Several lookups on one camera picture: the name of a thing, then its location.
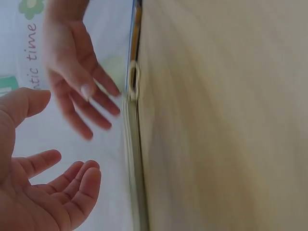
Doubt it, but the person's right hand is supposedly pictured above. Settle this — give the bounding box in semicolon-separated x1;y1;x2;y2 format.
42;0;121;141

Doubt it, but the person's left hand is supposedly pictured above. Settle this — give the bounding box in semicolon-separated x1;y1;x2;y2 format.
0;87;102;231

